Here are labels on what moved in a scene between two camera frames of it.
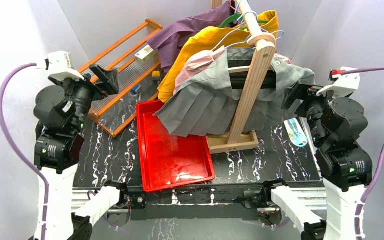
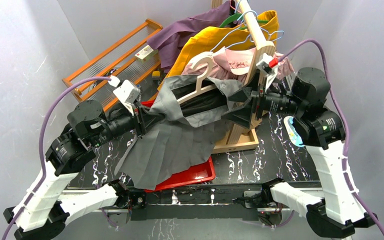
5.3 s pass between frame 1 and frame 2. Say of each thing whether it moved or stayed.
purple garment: stayed
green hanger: stayed
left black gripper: moved
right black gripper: moved
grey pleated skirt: moved
